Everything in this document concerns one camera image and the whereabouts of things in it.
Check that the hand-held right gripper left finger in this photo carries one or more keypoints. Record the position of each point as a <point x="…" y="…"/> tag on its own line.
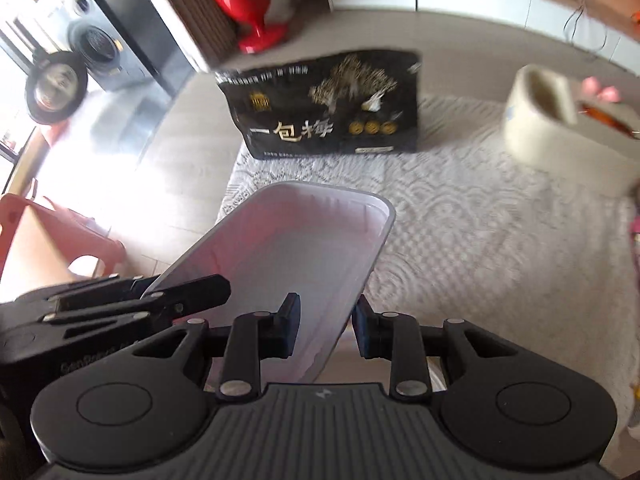
<point x="292" y="325"/>

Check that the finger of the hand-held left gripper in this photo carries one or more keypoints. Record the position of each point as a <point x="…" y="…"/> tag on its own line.
<point x="100" y="287"/>
<point x="200" y="292"/>

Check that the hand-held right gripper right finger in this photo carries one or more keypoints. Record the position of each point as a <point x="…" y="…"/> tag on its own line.
<point x="361" y="332"/>

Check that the pink-white plastic tray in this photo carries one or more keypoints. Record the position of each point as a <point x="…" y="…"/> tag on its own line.
<point x="300" y="240"/>

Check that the coral plastic stool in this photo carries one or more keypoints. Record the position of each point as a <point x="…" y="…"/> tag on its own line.
<point x="100" y="247"/>

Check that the white lace tablecloth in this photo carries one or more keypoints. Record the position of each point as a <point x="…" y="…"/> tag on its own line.
<point x="475" y="240"/>

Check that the black snack bag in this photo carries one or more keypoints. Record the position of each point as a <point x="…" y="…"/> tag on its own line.
<point x="320" y="110"/>

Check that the washing machine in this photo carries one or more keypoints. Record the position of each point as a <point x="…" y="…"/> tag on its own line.
<point x="125" y="35"/>

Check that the cream container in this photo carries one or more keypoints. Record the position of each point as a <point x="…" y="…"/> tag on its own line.
<point x="560" y="150"/>

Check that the pink toy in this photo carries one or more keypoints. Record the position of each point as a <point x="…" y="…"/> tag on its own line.
<point x="602" y="89"/>

